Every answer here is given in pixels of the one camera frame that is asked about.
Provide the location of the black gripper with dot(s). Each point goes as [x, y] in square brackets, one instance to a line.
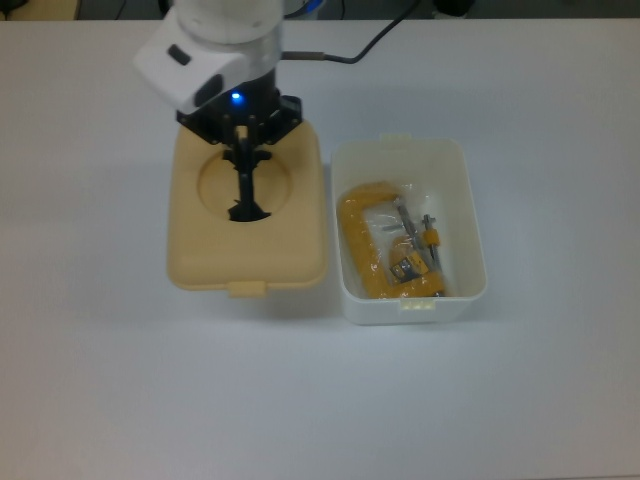
[210, 125]

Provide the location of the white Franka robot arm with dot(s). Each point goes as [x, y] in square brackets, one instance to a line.
[220, 30]

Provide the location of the white plastic tool case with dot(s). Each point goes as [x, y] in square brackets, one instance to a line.
[360, 170]

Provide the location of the white and blue roll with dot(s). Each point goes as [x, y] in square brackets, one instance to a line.
[312, 6]

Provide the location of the large yellow C-clamp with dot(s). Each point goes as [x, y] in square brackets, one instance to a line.
[357, 235]

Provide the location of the clear plastic bag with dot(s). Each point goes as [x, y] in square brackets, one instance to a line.
[425, 200]

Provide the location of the small yellow clamp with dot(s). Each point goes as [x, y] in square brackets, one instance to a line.
[412, 267]

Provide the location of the dark round object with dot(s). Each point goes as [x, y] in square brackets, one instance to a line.
[450, 5]

